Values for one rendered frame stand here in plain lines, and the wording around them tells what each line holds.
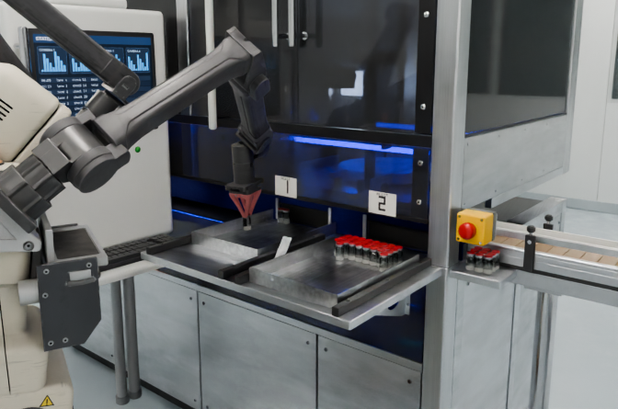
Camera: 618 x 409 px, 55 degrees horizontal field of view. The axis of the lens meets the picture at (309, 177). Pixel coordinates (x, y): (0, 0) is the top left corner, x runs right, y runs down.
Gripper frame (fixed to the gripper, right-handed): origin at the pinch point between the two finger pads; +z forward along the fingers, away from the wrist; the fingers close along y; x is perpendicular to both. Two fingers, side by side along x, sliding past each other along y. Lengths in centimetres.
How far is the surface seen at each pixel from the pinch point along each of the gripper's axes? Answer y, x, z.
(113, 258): -14.1, 37.5, 13.1
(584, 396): 113, -89, 106
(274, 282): -25.1, -22.3, 6.7
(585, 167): 468, -78, 88
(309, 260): -4.1, -20.9, 9.5
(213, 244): -6.9, 7.0, 7.4
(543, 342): 14, -77, 31
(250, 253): -10.1, -6.8, 7.1
